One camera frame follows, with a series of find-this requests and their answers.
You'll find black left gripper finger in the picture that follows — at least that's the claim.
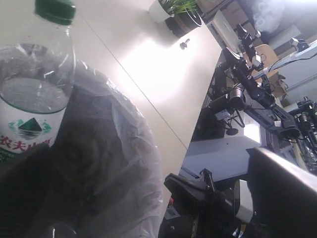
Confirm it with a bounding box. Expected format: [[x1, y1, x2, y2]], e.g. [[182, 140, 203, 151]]
[[247, 148, 317, 238]]

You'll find green label water bottle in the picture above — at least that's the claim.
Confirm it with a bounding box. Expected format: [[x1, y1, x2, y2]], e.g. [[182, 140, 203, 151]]
[[0, 0, 76, 162]]

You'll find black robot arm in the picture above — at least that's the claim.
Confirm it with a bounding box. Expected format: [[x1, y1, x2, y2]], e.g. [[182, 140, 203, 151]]
[[224, 25, 317, 238]]

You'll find white plastic bin liner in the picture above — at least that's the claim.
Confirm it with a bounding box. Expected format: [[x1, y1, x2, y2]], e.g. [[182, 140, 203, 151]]
[[0, 61, 163, 238]]

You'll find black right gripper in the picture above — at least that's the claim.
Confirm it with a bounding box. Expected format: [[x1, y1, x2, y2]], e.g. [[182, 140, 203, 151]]
[[164, 169, 239, 226]]

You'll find small black table object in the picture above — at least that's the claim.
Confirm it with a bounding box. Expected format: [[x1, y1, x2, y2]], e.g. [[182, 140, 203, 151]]
[[180, 39, 190, 50]]

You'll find potted green plant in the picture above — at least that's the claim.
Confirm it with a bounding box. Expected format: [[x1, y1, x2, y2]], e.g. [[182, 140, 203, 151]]
[[148, 0, 203, 38]]

